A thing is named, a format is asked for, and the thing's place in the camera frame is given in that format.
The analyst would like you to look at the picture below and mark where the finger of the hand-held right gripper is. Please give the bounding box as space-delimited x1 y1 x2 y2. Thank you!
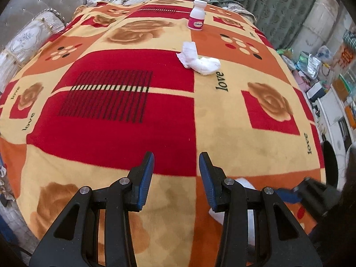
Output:
275 188 302 203

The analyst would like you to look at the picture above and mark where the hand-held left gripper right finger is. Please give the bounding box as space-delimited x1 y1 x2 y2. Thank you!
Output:
199 152 323 267

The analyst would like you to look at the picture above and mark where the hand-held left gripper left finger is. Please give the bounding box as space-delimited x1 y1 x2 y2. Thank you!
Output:
29 151 155 267

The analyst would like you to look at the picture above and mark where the black round bin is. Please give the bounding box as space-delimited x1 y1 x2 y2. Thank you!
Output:
323 140 340 192

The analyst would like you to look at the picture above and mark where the white foam block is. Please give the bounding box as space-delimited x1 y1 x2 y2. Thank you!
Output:
208 176 256 245

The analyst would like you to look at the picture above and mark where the printed rose blanket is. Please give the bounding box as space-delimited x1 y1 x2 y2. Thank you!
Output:
0 0 327 267

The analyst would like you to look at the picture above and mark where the white cabinet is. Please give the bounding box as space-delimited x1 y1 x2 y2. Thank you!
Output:
317 89 356 156

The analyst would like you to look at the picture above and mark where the white cooler box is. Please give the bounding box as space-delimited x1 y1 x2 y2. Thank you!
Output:
307 85 327 102

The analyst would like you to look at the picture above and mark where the orange paper bag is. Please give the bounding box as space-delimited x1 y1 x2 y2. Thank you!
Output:
332 76 352 98

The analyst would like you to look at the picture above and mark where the crumpled white tissue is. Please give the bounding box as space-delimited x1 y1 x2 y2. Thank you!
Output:
176 41 221 75

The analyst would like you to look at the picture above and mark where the silver foil bag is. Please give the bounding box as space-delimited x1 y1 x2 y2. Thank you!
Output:
296 53 320 77

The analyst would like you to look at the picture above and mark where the white plastic bag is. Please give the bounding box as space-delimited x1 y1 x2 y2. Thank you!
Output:
317 44 333 60

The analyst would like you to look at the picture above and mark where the striped tote bag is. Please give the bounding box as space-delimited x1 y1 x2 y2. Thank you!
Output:
342 29 356 48

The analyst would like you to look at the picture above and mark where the white bottle pink label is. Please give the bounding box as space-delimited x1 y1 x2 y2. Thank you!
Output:
187 0 208 30

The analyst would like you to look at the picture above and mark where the lace covered air conditioner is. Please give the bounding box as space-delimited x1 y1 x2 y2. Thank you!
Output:
284 0 340 59

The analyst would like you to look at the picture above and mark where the embroidered bolster pillow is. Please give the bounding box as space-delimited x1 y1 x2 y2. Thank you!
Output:
0 10 66 89

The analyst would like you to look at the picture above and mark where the red wall hanging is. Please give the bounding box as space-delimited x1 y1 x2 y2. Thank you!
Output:
336 46 354 69

